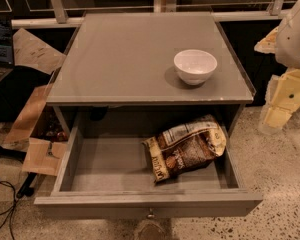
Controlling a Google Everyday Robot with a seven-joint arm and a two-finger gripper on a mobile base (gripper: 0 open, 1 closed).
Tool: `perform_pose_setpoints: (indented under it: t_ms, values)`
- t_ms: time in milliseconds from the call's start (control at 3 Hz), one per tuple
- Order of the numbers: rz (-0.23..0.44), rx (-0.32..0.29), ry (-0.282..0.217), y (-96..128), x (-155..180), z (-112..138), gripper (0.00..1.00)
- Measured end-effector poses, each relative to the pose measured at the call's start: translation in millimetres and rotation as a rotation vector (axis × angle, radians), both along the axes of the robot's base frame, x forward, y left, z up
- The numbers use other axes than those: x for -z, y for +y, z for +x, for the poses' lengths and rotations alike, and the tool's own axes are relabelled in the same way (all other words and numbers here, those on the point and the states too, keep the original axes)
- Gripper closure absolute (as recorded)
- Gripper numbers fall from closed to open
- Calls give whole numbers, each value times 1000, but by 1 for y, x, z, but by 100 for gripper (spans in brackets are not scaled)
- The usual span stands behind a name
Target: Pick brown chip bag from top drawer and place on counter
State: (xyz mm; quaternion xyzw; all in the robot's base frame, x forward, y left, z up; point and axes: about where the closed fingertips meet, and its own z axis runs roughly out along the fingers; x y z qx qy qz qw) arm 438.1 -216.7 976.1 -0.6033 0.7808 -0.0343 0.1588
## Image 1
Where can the open laptop computer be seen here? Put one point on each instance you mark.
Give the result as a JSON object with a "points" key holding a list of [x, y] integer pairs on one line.
{"points": [[6, 48]]}

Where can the metal drawer knob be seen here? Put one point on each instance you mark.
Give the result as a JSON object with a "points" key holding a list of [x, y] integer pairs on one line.
{"points": [[151, 214]]}

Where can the open cardboard box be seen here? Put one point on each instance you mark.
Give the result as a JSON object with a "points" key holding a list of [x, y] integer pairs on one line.
{"points": [[37, 127]]}

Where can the grey cabinet with counter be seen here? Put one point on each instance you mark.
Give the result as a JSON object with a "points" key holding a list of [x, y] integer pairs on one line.
{"points": [[128, 59]]}

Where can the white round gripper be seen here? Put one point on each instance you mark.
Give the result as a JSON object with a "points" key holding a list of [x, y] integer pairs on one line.
{"points": [[294, 43]]}

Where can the metal railing frame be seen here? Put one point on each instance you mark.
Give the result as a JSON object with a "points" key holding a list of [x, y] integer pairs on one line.
{"points": [[70, 13]]}

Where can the white ceramic bowl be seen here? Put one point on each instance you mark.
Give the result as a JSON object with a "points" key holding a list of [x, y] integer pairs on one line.
{"points": [[194, 67]]}

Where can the brown paper sheet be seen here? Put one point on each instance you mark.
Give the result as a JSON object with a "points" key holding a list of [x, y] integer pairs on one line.
{"points": [[31, 51]]}

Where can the brown chip bag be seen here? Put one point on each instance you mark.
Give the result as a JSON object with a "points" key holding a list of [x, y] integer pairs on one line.
{"points": [[186, 147]]}

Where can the open grey top drawer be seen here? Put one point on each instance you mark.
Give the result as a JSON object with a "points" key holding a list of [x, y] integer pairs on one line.
{"points": [[106, 173]]}

